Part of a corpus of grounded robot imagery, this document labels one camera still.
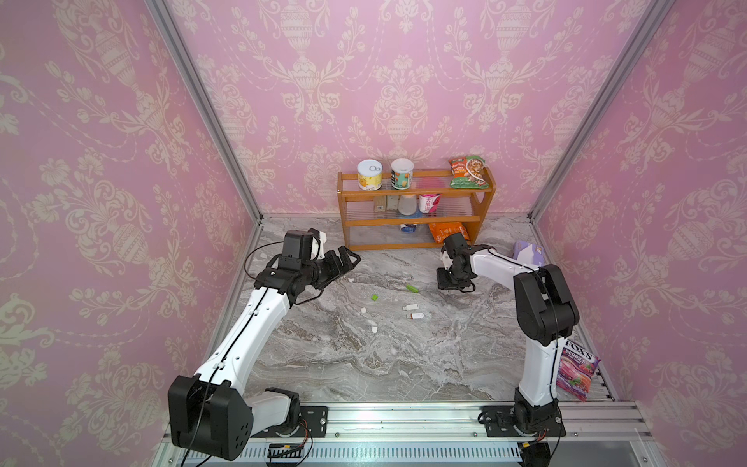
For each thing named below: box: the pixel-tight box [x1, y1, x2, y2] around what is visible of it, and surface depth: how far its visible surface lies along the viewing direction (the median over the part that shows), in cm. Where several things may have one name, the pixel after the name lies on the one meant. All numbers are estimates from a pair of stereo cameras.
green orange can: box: [390, 157, 415, 190], surface depth 89 cm
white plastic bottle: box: [397, 194, 418, 216], surface depth 101 cm
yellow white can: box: [356, 158, 384, 191], surface depth 88 cm
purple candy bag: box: [556, 339, 602, 402], surface depth 81 cm
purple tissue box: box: [512, 239, 546, 268], surface depth 102 cm
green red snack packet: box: [448, 155, 490, 190], surface depth 91 cm
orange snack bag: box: [427, 221, 470, 244], surface depth 115 cm
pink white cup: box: [419, 193, 442, 215], surface depth 99 cm
